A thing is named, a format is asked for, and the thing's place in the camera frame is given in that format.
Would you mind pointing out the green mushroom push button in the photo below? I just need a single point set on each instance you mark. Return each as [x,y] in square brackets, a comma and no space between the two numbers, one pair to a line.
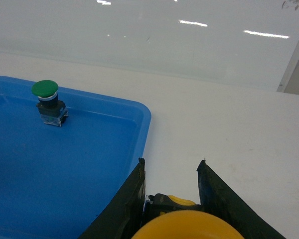
[52,110]

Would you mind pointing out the blue plastic tray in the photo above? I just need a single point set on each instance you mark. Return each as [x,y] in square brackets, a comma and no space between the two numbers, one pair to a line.
[55,181]

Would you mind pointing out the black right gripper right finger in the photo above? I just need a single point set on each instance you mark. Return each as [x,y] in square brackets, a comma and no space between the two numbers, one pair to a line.
[220,200]

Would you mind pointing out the yellow mushroom push button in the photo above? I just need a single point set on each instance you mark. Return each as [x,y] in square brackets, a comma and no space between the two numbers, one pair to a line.
[170,217]

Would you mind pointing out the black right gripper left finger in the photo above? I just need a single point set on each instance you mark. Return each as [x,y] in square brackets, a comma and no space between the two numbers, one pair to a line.
[122,217]

